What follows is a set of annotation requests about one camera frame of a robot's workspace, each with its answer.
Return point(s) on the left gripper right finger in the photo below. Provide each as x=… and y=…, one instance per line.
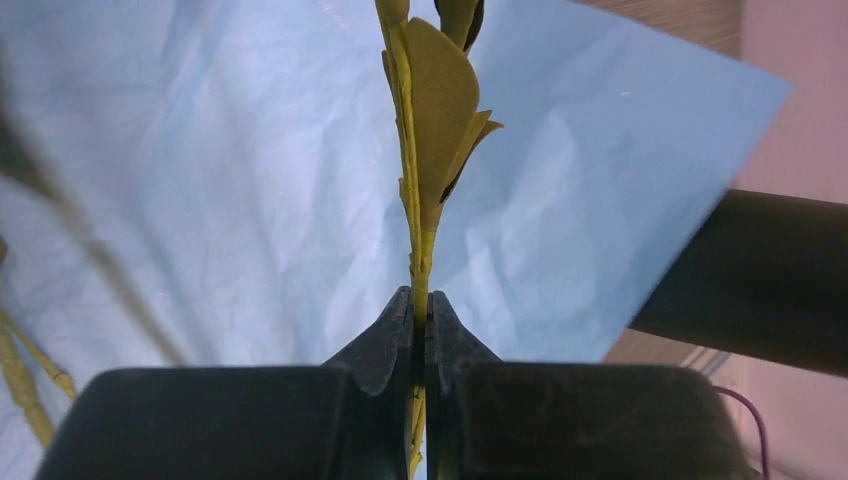
x=492, y=419

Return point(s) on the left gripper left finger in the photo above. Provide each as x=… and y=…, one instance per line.
x=347, y=418

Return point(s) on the blue paper flower bouquet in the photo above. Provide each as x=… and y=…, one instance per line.
x=243, y=158

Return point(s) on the orange rose flower stem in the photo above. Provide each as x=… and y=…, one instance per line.
x=436, y=96

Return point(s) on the black cylindrical vase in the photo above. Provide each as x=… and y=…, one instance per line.
x=765, y=277

